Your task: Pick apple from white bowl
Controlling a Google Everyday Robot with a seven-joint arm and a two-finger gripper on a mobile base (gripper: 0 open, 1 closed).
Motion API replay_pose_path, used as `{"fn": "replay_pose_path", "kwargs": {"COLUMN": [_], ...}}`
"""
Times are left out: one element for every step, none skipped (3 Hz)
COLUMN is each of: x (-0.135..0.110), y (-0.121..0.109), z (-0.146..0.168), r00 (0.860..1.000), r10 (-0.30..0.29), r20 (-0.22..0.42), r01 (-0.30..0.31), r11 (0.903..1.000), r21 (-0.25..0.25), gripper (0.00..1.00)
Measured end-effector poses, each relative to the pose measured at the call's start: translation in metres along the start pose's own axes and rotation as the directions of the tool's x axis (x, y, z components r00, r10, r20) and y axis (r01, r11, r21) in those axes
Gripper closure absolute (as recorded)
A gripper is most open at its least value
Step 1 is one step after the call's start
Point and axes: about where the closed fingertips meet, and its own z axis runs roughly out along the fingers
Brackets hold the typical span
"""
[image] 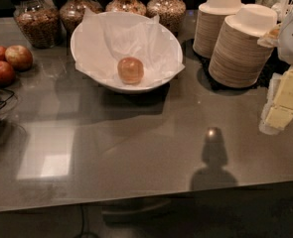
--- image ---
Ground red apple lower left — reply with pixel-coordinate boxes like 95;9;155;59
0;60;16;87

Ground glass cereal jar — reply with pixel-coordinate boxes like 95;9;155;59
146;0;186;35
105;0;146;16
14;0;62;49
60;0;103;35

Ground yellowish red apple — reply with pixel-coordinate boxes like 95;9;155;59
5;45;33;71

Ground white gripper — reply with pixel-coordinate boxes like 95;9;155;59
257;8;293;135

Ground white bowl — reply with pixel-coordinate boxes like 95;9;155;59
70;11;184;94

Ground rear stack paper bowls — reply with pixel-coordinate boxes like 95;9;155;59
193;0;242;59

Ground glass cereal jar far left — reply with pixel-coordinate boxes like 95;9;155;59
14;0;62;49

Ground white paper liner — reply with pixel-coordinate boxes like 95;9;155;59
73;8;186;88

